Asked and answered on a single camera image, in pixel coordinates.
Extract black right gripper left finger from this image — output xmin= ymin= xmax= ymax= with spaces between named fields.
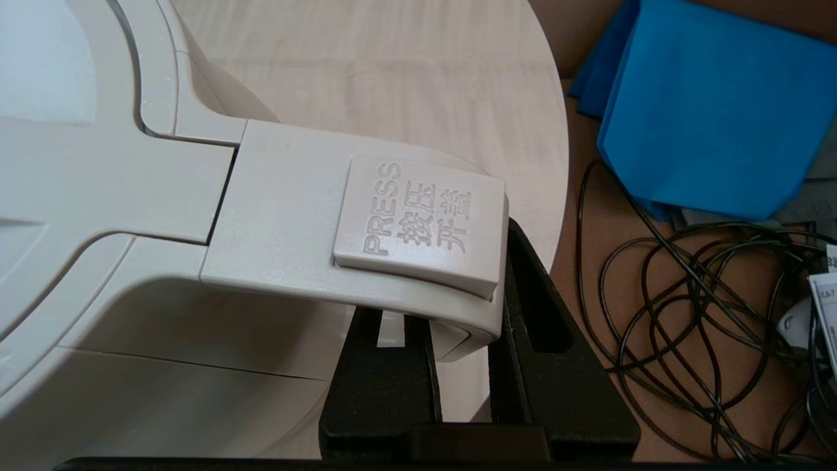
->
xmin=318 ymin=306 xmax=443 ymax=459

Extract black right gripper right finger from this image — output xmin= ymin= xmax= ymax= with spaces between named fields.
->
xmin=487 ymin=218 xmax=641 ymax=460

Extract white electric kettle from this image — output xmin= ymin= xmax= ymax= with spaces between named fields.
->
xmin=0 ymin=0 xmax=509 ymax=471

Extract tangled thin black cables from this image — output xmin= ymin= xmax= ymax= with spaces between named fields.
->
xmin=577 ymin=160 xmax=837 ymax=464

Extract white printed paper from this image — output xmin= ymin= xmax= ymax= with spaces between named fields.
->
xmin=808 ymin=245 xmax=837 ymax=380

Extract brown upholstered sofa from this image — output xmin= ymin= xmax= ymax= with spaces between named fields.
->
xmin=528 ymin=0 xmax=837 ymax=462

